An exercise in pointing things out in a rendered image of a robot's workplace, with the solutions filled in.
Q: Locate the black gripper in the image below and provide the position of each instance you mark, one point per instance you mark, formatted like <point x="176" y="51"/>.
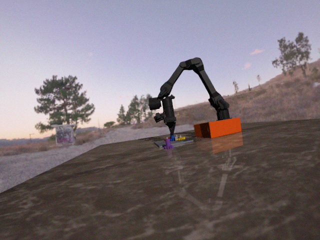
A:
<point x="170" y="118"/>

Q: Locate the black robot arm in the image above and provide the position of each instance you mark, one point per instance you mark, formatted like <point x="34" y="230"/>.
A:
<point x="195" y="64"/>

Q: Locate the blue gear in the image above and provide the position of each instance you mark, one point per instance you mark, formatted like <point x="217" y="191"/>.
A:
<point x="172" y="137"/>

